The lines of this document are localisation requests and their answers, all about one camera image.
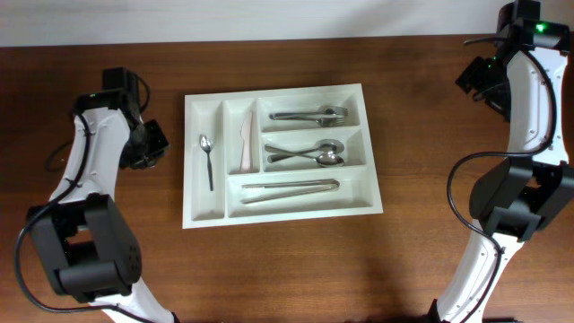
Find white plastic cutlery tray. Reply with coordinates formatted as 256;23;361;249
182;83;383;229

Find left black cable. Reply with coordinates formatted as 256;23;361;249
13;74;158;323

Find small teaspoon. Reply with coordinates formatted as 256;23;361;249
199;134;214;191

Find horizontal metal fork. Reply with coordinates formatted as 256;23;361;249
269;105;349;119

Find black cable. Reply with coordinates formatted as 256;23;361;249
13;74;158;323
447;35;558;323

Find pink plastic knife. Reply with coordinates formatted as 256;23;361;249
240;111;253;173

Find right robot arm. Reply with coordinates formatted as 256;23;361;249
423;0;573;322

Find metal tongs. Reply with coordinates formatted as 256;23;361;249
241;179;340;205

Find right black cable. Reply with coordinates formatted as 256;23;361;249
447;35;558;323

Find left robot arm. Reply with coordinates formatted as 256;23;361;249
14;67;178;322

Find large metal spoon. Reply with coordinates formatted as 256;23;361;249
265;144;344;168
267;139;344;163

